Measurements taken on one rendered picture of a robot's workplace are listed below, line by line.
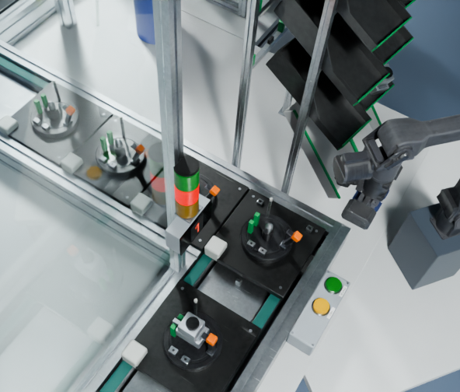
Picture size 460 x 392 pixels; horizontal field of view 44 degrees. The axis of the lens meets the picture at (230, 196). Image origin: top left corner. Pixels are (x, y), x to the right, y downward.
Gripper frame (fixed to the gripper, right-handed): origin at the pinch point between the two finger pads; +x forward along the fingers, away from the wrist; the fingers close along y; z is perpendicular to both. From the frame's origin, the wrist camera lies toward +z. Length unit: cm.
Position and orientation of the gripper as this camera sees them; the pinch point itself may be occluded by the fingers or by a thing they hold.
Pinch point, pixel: (367, 203)
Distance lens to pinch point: 129.3
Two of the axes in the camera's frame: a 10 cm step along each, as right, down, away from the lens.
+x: -0.6, 5.6, 8.3
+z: -8.4, -4.7, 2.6
